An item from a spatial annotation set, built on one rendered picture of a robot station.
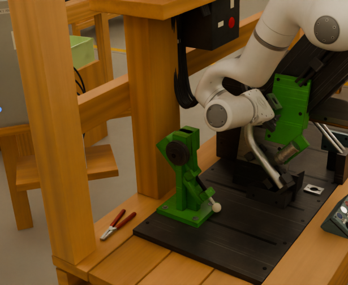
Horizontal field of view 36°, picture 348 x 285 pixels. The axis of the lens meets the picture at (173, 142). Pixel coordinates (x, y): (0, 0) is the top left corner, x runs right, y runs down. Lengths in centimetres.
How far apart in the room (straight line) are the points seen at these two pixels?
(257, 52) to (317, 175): 72
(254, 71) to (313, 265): 54
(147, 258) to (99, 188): 206
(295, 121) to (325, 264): 44
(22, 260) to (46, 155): 172
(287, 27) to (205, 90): 31
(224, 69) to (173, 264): 54
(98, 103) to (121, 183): 207
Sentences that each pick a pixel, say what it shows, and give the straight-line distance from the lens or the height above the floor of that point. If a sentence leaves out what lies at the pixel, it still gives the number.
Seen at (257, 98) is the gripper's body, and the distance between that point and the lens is 153.
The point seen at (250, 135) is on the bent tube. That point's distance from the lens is 167.
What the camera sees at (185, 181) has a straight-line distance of 156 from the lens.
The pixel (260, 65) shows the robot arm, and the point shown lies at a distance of 126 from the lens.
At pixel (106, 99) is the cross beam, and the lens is 154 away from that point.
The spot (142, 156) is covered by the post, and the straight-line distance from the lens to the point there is 169.
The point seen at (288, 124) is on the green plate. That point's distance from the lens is 165.
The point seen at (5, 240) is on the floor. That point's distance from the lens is 322.
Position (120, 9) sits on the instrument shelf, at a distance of 143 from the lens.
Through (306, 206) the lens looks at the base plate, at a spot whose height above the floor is 90.
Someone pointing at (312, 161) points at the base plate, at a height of 90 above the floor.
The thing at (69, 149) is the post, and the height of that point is 122.
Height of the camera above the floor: 182
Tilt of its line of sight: 27 degrees down
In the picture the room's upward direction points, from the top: 2 degrees counter-clockwise
